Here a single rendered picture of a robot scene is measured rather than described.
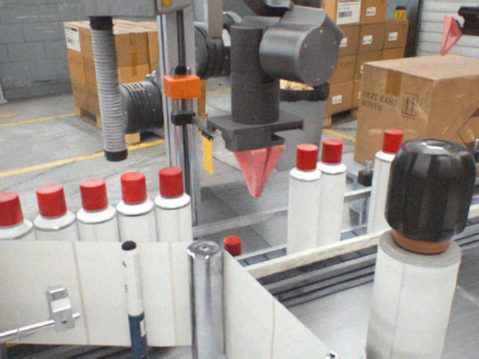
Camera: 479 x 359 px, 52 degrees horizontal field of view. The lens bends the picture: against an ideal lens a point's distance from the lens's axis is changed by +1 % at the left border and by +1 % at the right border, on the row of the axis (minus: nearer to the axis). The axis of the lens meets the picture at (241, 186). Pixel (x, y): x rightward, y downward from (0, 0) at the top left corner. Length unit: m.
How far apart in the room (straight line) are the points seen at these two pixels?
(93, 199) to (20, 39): 5.55
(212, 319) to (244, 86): 0.26
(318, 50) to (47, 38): 5.82
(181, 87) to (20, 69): 5.51
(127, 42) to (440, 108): 3.17
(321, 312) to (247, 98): 0.35
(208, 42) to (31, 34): 4.95
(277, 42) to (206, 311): 0.29
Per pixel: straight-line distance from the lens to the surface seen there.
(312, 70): 0.49
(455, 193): 0.51
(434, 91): 1.18
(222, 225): 0.80
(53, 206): 0.66
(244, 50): 0.54
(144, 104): 1.77
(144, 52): 4.16
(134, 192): 0.67
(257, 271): 0.77
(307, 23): 0.51
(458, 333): 0.77
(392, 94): 1.26
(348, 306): 0.77
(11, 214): 0.66
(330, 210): 0.83
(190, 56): 0.79
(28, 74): 6.23
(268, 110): 0.56
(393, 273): 0.55
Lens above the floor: 1.34
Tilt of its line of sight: 24 degrees down
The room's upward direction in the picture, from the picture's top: straight up
